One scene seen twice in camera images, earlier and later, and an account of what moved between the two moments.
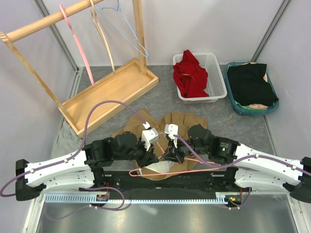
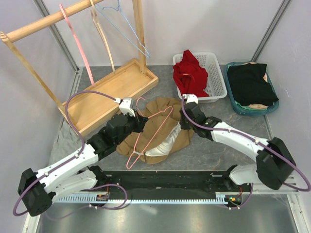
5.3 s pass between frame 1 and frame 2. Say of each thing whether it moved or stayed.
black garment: stayed
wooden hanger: stayed
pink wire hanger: moved
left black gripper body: moved
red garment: stayed
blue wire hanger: stayed
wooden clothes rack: stayed
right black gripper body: moved
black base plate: stayed
